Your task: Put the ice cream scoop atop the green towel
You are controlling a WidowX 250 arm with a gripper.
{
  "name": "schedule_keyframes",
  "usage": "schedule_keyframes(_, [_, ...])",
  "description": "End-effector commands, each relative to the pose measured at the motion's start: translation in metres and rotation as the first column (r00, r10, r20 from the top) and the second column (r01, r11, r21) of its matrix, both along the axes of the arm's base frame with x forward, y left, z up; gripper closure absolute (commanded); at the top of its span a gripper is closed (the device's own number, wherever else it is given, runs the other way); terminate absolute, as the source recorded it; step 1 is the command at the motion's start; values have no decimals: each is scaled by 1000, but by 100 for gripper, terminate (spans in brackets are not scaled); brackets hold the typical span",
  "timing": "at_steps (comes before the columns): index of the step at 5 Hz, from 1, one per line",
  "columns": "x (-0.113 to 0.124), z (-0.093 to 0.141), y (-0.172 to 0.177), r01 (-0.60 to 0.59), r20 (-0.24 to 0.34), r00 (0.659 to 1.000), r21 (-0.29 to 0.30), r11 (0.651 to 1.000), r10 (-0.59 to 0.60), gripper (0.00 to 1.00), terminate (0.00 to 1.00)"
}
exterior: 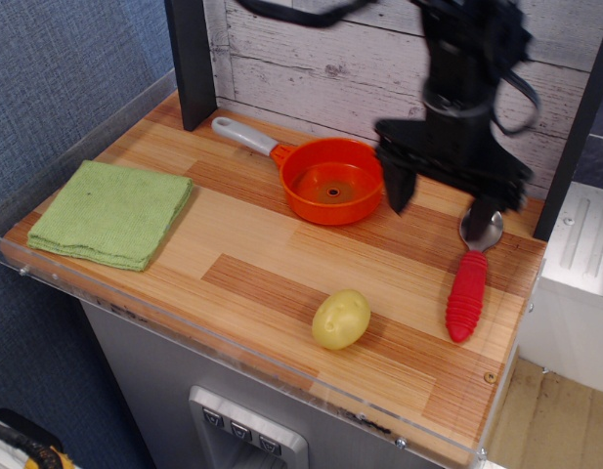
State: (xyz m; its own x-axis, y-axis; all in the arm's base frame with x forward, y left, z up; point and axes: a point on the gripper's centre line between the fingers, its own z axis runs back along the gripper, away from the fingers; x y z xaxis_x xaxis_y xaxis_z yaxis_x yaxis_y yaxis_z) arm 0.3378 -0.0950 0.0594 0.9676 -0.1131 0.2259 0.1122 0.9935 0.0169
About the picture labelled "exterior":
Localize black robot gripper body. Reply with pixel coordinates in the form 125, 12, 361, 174
374, 108, 533, 212

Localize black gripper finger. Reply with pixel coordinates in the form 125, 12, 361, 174
469, 197, 499, 240
382, 157, 417, 214

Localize red handled ice cream scoop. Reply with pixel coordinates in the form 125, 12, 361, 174
445, 209, 503, 343

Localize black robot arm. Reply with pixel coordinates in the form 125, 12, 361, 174
375, 1, 539, 241

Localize green folded towel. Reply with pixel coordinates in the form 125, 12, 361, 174
27, 160, 194, 272

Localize yellow toy potato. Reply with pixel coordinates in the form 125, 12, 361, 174
312, 289, 371, 350

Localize white toy sink unit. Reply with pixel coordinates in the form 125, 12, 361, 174
518, 183, 603, 392

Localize silver dispenser button panel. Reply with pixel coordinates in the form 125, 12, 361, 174
189, 386, 310, 468

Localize grey toy fridge cabinet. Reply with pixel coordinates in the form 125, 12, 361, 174
83, 303, 435, 468

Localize clear acrylic table guard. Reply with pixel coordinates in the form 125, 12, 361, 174
0, 67, 546, 469

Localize yellow object at corner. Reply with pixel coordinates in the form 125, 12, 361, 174
23, 447, 75, 469

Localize orange pot with grey handle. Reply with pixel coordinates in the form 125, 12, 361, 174
211, 117, 383, 226

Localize dark grey right post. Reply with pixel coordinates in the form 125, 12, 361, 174
532, 0, 603, 242

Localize dark grey post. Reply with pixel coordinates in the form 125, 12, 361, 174
532, 0, 603, 242
164, 0, 218, 131

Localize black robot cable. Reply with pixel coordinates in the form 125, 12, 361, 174
235, 0, 544, 138

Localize dark grey left post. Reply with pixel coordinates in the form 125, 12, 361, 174
164, 0, 218, 131

